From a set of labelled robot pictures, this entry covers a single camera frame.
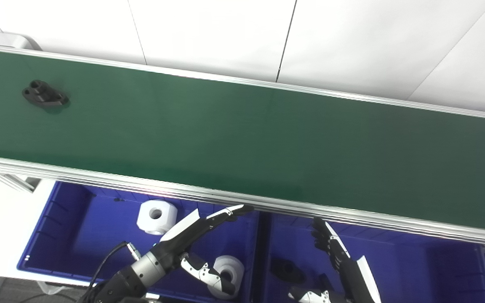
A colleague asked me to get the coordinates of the white cylindrical part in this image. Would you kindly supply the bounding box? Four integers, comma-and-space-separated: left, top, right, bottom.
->
207, 255, 245, 300

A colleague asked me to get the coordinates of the white hexagonal part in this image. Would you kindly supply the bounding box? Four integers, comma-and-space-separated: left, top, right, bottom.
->
136, 200, 179, 235

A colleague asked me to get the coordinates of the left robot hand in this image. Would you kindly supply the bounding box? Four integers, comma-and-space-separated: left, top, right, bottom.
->
152, 204, 256, 296

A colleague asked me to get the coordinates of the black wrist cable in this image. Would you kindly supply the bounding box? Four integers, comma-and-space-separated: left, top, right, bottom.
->
87, 241, 142, 303

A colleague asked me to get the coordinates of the green conveyor belt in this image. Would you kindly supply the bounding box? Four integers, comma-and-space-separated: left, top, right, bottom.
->
0, 42, 485, 249

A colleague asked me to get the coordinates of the grey conveyor end cap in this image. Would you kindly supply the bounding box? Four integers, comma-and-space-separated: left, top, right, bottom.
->
0, 29, 43, 51

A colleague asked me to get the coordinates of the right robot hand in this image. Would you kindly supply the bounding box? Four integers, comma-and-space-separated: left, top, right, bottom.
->
288, 216, 382, 303

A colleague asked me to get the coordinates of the black flange part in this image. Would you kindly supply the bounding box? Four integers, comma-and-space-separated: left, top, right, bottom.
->
22, 80, 70, 111
270, 258, 306, 283

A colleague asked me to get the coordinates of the aluminium conveyor support leg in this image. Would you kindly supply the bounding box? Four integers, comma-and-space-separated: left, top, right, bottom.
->
0, 168, 42, 193

